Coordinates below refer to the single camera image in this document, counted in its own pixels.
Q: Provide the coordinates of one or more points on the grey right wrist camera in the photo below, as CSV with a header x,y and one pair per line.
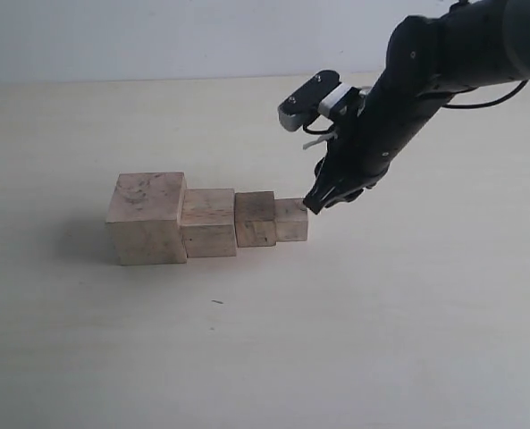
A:
x,y
323,95

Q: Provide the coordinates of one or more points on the smallest wooden cube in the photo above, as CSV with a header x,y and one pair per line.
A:
x,y
291,219

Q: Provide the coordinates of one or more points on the second largest wooden cube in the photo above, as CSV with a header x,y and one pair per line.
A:
x,y
207,223

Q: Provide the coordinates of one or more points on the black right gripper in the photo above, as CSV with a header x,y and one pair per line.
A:
x,y
365,147

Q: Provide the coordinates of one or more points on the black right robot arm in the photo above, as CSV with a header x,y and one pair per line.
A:
x,y
428,62

